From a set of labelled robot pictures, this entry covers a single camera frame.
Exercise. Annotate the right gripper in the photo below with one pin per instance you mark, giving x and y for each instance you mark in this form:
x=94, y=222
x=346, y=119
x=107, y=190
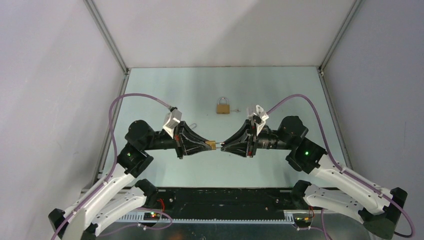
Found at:
x=244, y=142

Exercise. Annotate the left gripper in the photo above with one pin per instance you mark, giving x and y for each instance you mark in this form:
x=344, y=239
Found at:
x=182, y=128

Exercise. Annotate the large brass padlock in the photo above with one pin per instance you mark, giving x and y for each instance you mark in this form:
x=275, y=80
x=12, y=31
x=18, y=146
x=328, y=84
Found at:
x=223, y=106

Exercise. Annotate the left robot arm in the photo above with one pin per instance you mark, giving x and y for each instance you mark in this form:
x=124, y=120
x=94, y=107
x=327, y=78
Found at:
x=120, y=191

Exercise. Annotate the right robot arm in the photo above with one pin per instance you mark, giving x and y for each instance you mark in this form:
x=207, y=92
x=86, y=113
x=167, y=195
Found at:
x=377, y=208

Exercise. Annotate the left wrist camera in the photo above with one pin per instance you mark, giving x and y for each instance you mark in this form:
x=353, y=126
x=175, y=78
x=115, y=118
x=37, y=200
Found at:
x=171, y=121

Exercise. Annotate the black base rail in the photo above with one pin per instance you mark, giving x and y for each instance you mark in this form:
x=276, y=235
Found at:
x=233, y=204

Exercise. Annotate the left aluminium frame post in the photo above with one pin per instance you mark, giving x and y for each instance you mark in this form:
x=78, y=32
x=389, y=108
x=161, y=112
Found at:
x=106, y=34

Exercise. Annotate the aluminium frame post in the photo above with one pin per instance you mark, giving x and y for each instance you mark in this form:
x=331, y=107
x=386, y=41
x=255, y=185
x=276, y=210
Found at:
x=351, y=14
x=106, y=34

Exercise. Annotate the right aluminium frame post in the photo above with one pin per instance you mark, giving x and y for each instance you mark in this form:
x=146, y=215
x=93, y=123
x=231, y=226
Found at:
x=351, y=14

